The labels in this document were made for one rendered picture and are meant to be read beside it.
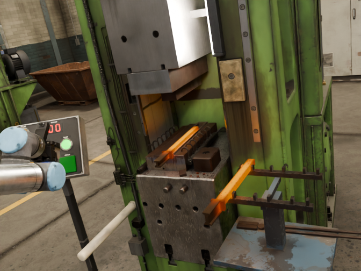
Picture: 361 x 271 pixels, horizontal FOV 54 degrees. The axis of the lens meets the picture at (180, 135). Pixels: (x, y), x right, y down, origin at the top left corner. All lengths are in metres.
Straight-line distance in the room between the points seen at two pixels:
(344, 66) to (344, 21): 0.72
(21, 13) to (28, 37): 0.63
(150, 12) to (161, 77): 0.25
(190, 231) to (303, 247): 0.51
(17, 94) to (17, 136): 5.40
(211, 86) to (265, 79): 0.50
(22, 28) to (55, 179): 9.52
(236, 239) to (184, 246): 0.33
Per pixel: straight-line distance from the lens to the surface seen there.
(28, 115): 6.85
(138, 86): 1.51
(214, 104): 1.92
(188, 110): 1.99
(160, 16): 1.41
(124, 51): 1.51
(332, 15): 6.53
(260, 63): 1.45
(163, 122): 1.90
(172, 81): 1.45
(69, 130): 1.73
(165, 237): 1.74
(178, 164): 1.56
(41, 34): 10.86
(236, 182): 1.29
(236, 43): 1.45
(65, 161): 1.70
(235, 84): 1.47
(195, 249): 1.70
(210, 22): 1.44
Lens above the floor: 1.57
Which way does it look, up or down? 19 degrees down
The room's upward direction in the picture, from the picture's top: 10 degrees counter-clockwise
